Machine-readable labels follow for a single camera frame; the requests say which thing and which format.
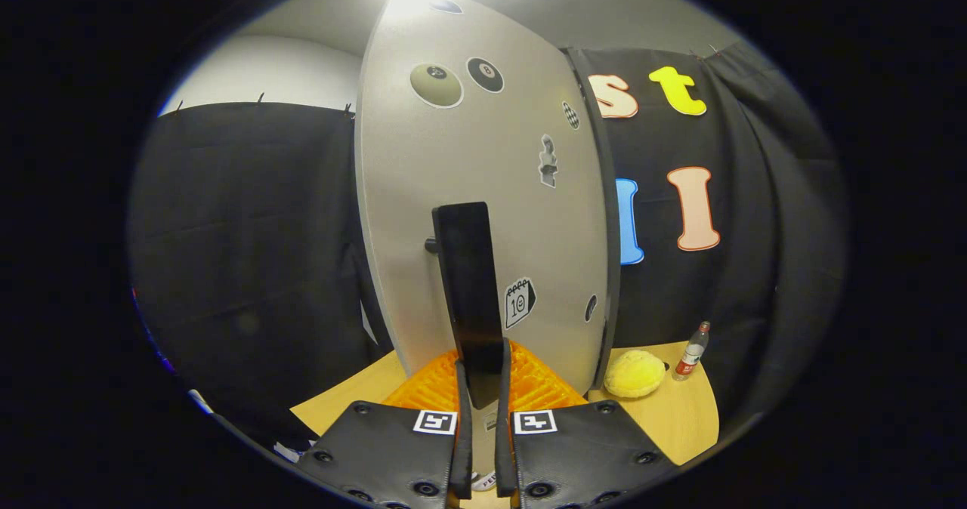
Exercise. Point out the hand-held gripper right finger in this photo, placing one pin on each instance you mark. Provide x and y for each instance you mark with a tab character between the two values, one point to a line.
582	456

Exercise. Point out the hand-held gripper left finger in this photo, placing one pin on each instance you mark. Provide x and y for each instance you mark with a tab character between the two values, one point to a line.
393	456

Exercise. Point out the dark grey shoe cabinet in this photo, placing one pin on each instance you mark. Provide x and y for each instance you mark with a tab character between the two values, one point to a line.
604	192

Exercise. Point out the beige shoe cabinet door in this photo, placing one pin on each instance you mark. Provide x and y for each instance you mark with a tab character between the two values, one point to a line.
423	161

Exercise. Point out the yellow plush bun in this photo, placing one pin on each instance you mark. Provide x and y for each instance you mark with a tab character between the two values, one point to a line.
634	374

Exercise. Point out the clear red label bottle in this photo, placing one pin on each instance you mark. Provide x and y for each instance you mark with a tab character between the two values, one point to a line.
690	356

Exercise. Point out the black backdrop cloth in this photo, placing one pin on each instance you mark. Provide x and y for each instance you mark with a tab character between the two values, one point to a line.
227	229

